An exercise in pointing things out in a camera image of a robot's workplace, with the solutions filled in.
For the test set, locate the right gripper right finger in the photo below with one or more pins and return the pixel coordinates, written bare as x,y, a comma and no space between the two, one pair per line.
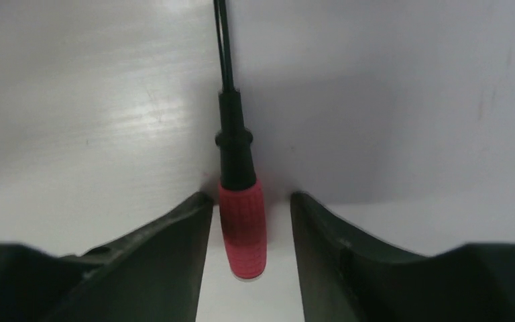
346,274

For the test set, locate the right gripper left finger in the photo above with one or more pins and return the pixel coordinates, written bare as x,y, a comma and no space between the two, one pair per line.
153,273

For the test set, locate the red black screwdriver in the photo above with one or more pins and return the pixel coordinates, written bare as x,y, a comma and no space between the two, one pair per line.
241,198

